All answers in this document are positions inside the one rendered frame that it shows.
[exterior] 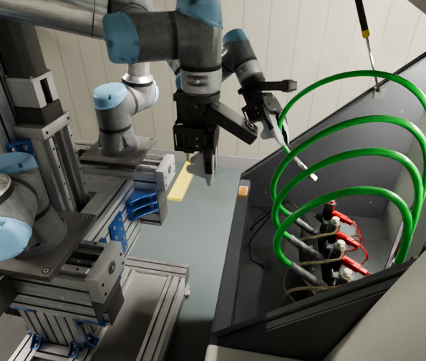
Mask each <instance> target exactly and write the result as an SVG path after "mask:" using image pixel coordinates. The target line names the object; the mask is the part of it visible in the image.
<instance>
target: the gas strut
mask: <svg viewBox="0 0 426 361"><path fill-rule="evenodd" d="M354 1H355V4H356V8H357V14H358V17H359V23H360V27H361V30H362V37H363V38H365V40H366V43H367V49H368V53H369V59H370V62H371V66H372V70H375V67H374V60H373V57H372V51H371V47H370V43H369V36H370V33H369V28H368V24H367V18H366V14H365V10H364V5H363V1H362V0H354ZM374 81H375V84H376V87H374V95H373V99H383V96H384V92H385V90H386V89H385V88H381V87H379V83H378V80H377V77H374Z"/></svg>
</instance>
